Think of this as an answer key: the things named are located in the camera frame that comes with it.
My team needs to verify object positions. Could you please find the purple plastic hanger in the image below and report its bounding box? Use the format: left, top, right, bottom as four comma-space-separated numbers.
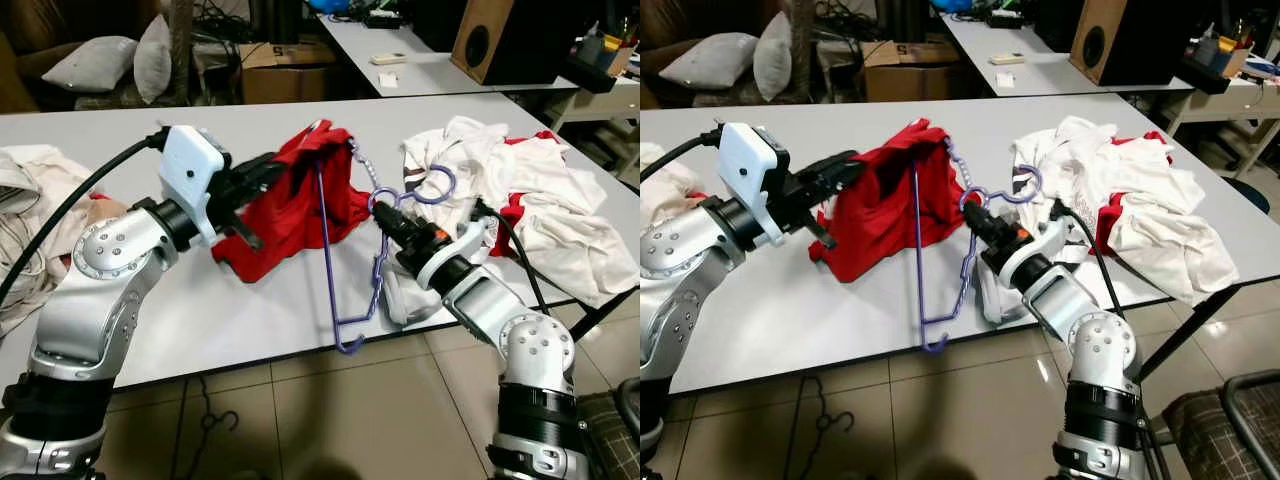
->
908, 140, 1045, 355
312, 140, 459, 357

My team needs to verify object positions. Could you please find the narrow grey pillow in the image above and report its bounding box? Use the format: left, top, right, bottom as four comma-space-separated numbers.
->
752, 10, 794, 104
133, 12, 174, 107

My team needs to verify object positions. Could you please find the red printed T-shirt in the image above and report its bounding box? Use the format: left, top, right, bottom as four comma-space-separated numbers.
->
808, 117, 968, 285
210, 118, 374, 285

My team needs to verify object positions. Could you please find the black desk organiser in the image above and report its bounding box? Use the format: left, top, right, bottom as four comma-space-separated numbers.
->
566, 30, 638, 95
1180, 22, 1253, 97

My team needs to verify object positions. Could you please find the open cardboard box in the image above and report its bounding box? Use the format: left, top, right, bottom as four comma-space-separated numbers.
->
862, 40, 953, 104
237, 42, 337, 107

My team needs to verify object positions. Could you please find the white printed shirt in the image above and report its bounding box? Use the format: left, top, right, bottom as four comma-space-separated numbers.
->
400, 114, 513, 216
1010, 114, 1116, 216

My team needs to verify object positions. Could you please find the black table leg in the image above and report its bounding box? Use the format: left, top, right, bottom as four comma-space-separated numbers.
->
1138, 285, 1243, 383
568, 298, 628, 343

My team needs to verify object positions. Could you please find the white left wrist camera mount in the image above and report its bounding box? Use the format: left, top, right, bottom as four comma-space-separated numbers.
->
158, 124, 231, 248
717, 121, 793, 248

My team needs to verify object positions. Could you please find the large grey pillow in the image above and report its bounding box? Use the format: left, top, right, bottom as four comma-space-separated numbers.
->
42, 35, 139, 95
658, 32, 759, 91

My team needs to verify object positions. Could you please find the white cloth garment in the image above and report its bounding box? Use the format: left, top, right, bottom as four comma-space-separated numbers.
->
478, 135, 628, 310
1095, 135, 1243, 307

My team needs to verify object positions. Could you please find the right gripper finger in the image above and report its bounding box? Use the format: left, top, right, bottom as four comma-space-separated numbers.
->
960, 193, 993, 233
370, 195, 403, 236

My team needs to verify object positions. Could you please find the red cloth garment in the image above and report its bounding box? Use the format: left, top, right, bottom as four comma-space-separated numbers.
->
488, 128, 566, 258
1093, 128, 1176, 257

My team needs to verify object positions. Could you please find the black wire hanger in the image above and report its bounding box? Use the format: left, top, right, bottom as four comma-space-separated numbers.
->
183, 372, 243, 463
798, 372, 849, 453

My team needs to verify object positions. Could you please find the blue stool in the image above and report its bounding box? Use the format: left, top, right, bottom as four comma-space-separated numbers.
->
1225, 175, 1273, 217

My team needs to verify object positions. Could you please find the brown rope-wrapped post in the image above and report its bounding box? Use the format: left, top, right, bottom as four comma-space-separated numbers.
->
790, 0, 816, 101
168, 0, 196, 104

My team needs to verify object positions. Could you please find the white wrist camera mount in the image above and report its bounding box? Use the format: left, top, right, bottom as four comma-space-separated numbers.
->
976, 215, 1071, 325
717, 121, 793, 248
383, 215, 499, 328
158, 124, 231, 248

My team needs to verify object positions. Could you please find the white desk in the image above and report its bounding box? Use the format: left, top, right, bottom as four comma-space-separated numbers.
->
940, 12, 1280, 151
318, 14, 641, 153

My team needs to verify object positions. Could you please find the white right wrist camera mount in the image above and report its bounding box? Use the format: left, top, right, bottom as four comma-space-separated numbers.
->
976, 215, 1071, 325
383, 215, 499, 328

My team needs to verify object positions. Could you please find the wooden speaker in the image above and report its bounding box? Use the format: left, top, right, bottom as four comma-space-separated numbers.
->
1068, 0, 1198, 87
450, 0, 583, 87

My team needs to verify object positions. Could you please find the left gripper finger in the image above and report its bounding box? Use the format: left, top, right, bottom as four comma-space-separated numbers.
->
803, 208, 839, 251
222, 212, 267, 251
240, 150, 288, 191
805, 150, 867, 191

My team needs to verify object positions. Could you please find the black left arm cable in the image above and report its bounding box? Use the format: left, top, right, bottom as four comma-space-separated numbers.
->
0, 125, 169, 306
640, 125, 725, 189

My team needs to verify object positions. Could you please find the plaid cushioned chair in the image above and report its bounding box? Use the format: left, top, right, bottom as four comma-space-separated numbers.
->
575, 388, 641, 480
1160, 368, 1280, 480

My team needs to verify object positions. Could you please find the brown sofa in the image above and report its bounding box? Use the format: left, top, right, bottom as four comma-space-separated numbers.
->
640, 0, 866, 109
0, 0, 246, 113

